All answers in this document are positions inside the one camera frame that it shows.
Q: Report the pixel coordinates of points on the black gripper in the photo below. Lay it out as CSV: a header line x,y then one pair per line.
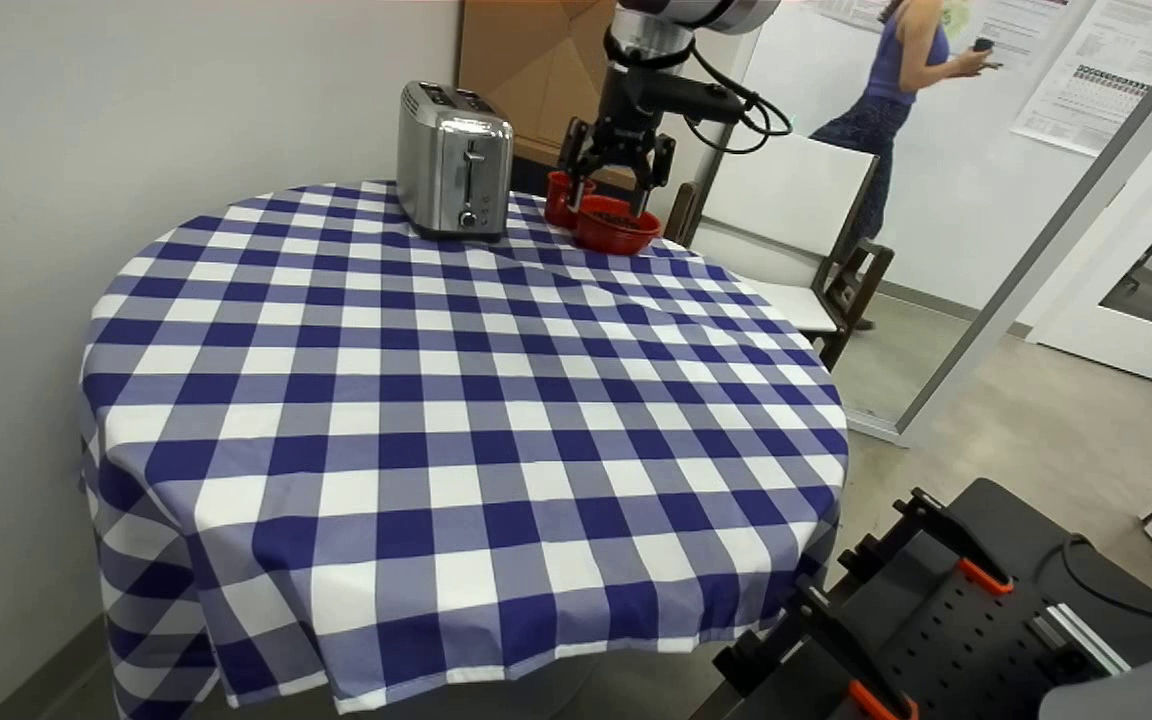
x,y
622,145

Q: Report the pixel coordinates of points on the silver metal toaster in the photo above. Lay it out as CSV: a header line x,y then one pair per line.
x,y
448,167

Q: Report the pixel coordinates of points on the Franka robot arm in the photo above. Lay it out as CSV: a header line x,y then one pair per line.
x,y
660,41

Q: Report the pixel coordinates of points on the red bowl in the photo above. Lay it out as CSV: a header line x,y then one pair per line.
x,y
616,231

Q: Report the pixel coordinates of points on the red cup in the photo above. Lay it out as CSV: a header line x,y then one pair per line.
x,y
556,203

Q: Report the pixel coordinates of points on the dark wooden board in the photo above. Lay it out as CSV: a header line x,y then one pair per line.
x,y
689,205

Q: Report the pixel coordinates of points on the brown cardboard panel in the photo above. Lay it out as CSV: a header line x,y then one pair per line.
x,y
537,61

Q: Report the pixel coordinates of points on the dark chair with white seat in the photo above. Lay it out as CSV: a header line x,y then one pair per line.
x,y
857,285

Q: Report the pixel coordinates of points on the blue white checked tablecloth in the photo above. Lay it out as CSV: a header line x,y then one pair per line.
x,y
443,401

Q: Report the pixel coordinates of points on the person in blue dress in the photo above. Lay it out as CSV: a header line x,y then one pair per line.
x,y
888,93

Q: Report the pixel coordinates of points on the white door with window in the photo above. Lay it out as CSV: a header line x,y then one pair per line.
x,y
1139,285

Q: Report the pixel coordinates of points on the grey device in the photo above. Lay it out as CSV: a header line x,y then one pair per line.
x,y
1151,685

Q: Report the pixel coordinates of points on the grey metal post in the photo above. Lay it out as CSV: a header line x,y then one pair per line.
x,y
1042,240

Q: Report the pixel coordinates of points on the white wall poster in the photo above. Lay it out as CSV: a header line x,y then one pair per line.
x,y
1111,66

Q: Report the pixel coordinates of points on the silver metal rail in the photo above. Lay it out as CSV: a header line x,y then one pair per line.
x,y
1083,637

